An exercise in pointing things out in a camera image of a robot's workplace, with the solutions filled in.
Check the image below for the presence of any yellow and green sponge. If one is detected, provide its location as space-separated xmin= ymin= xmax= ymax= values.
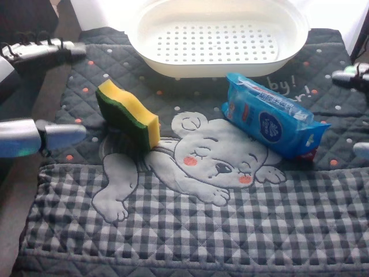
xmin=95 ymin=79 xmax=161 ymax=152

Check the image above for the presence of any white perforated plastic plate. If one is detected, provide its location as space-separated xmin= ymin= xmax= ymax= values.
xmin=120 ymin=0 xmax=311 ymax=80

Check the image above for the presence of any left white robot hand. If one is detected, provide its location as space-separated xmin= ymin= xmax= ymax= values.
xmin=330 ymin=62 xmax=369 ymax=160

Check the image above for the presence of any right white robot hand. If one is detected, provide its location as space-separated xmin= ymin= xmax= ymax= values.
xmin=0 ymin=31 xmax=88 ymax=159

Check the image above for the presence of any grey quilt with printed bear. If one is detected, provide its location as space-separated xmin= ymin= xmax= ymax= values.
xmin=11 ymin=27 xmax=369 ymax=277

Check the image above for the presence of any blue tissue packet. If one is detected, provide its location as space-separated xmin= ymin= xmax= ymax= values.
xmin=221 ymin=72 xmax=332 ymax=162

